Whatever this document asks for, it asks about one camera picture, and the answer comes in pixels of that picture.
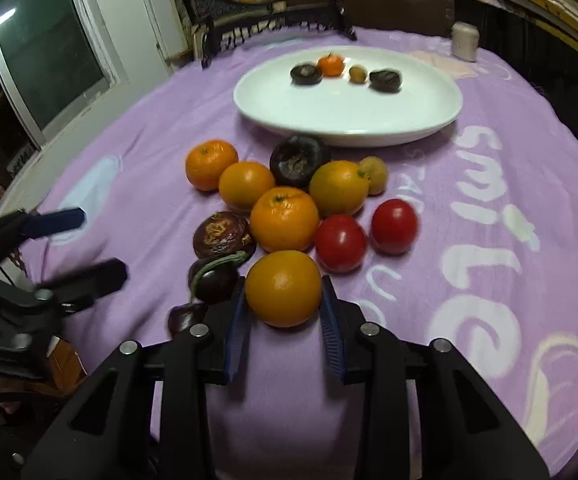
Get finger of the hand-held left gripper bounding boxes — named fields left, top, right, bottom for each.
left=32, top=258, right=129, bottom=313
left=0, top=207, right=87, bottom=256

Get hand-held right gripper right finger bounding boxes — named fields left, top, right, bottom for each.
left=320, top=275, right=550, bottom=480

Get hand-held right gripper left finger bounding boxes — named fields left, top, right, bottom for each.
left=22, top=277, right=250, bottom=480

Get large orange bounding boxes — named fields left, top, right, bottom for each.
left=245, top=250, right=323, bottom=329

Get white oval plate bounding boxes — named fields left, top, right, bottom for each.
left=233, top=46, right=464, bottom=148

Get small dark purple fruit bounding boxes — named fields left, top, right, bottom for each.
left=168, top=302, right=209, bottom=337

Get dark purple eggplant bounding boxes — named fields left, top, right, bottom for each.
left=187, top=251, right=252, bottom=306

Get red tomato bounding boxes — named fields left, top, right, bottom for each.
left=314, top=214, right=368, bottom=273
left=371, top=199, right=419, bottom=255

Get purple passion fruit yellow marks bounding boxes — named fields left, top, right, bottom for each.
left=192, top=211, right=257, bottom=261

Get white framed window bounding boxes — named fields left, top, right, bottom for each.
left=0, top=0, right=130, bottom=148

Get dark wrinkled passion fruit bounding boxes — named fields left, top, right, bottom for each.
left=269, top=134, right=332, bottom=189
left=290, top=63, right=324, bottom=86
left=369, top=69, right=403, bottom=94

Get purple printed blanket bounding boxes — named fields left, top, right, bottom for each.
left=0, top=27, right=578, bottom=480

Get small tangerine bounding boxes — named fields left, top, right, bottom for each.
left=317, top=53, right=345, bottom=78

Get dark carved wooden stand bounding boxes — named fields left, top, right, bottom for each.
left=168, top=0, right=358, bottom=69

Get small white jar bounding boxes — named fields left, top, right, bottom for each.
left=450, top=21, right=480, bottom=63

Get brown chair back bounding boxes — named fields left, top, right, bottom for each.
left=341, top=0, right=454, bottom=37

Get yellow wooden frames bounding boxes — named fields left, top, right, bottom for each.
left=488, top=0, right=578, bottom=63

